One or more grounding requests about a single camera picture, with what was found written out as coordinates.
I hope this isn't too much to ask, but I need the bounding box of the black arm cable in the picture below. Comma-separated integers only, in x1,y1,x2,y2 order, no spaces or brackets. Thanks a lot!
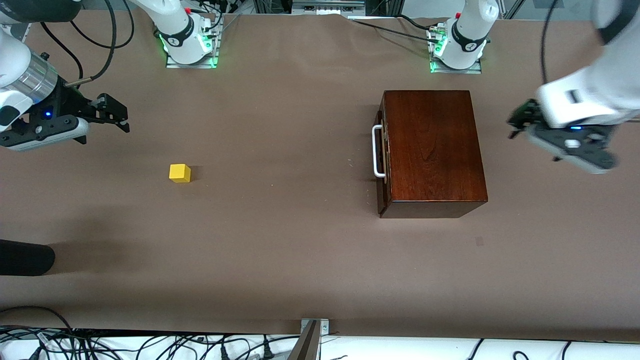
40,0,136,88
541,0,558,83

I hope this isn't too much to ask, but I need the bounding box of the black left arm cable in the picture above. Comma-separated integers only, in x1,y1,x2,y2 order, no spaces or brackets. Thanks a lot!
541,0,558,83

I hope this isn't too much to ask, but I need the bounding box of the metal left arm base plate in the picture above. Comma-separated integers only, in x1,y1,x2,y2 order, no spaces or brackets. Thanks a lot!
429,25,483,75

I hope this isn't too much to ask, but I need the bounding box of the black foam cylinder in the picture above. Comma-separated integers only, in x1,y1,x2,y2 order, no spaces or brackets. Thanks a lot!
0,239,56,277

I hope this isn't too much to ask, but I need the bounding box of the brown paper table cover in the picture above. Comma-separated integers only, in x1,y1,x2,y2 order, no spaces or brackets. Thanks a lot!
0,9,640,342

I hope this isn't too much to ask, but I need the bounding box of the wooden drawer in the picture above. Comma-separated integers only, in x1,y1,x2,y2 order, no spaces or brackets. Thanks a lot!
372,97,390,216

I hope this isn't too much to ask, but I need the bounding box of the grey metal device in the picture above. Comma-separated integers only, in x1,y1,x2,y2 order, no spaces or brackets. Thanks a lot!
291,0,366,15

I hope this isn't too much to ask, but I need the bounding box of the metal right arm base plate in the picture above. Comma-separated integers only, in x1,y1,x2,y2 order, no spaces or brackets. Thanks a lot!
166,15,220,69

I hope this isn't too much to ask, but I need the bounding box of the white drawer handle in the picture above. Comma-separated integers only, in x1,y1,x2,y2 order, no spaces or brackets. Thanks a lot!
372,124,387,179

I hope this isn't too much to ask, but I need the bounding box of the dark camera stand post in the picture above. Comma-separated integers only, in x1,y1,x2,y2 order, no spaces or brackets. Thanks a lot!
287,320,321,360

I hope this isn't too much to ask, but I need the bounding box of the aluminium frame profile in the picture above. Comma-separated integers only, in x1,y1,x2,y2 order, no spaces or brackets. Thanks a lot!
502,0,526,20

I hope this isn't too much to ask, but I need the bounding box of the thin black cable loop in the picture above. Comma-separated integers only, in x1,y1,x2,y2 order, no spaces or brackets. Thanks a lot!
0,305,73,333

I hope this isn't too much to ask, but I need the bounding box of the dark wooden drawer cabinet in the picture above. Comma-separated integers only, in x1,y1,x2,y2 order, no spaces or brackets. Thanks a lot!
376,90,489,219

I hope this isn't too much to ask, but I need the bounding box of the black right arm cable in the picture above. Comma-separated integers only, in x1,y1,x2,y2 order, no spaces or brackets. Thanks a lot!
40,0,136,88

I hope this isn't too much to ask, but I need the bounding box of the small metal bracket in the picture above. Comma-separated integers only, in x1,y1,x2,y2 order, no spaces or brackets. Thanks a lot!
300,318,331,335

